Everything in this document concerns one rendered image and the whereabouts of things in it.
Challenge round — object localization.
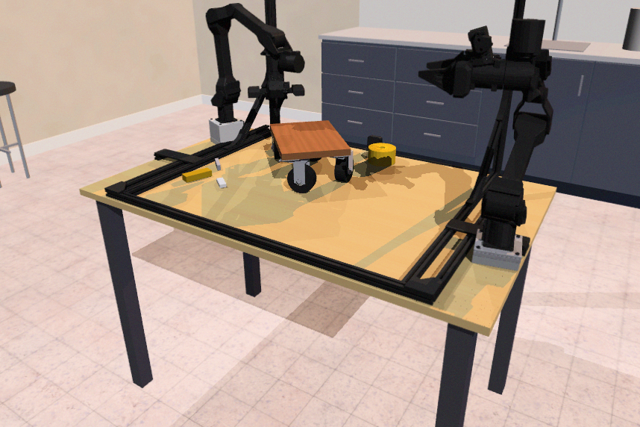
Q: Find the yellow short cylinder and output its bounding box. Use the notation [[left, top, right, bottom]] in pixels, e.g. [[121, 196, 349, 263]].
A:
[[368, 143, 396, 166]]

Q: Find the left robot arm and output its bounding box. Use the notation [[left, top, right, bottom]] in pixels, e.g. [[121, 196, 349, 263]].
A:
[[468, 19, 553, 252]]

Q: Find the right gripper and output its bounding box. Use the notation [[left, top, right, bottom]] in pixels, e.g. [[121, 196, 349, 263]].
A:
[[248, 70, 305, 116]]

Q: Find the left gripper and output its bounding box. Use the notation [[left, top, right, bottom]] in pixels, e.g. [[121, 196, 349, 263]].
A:
[[418, 49, 506, 99]]

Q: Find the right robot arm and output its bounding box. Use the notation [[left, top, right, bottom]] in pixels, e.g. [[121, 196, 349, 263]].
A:
[[206, 3, 305, 123]]

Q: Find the yellow rectangular block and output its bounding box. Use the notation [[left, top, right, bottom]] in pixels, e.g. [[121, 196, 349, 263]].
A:
[[182, 168, 213, 183]]

